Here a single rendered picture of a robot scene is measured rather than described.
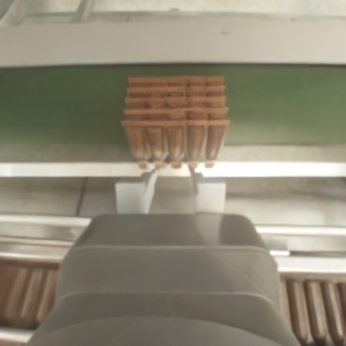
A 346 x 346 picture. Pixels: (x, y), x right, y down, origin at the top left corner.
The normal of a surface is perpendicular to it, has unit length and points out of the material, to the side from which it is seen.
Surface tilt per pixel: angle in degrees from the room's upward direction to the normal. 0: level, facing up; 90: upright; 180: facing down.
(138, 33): 90
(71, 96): 2
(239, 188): 90
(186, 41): 90
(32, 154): 90
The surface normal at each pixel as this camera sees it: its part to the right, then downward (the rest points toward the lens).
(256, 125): -0.01, 0.88
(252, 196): -0.02, -0.48
